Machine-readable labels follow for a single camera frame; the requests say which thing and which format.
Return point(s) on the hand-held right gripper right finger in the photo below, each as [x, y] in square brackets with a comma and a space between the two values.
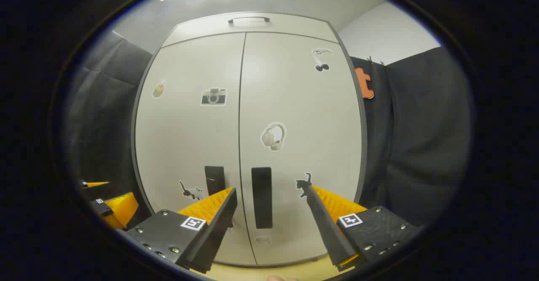
[328, 230]

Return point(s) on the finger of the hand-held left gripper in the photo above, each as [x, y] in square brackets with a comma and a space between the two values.
[94, 184]
[122, 207]

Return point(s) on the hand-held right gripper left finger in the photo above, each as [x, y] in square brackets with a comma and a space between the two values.
[219, 230]

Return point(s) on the white double-door shoe cabinet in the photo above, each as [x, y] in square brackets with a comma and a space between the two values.
[364, 146]

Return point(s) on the white shoe cabinet door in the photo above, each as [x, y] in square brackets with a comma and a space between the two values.
[185, 137]
[303, 104]

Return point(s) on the white cabinet drawer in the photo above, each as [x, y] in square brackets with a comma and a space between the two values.
[202, 30]

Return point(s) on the black backdrop cloth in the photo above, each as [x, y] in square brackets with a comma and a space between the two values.
[421, 137]

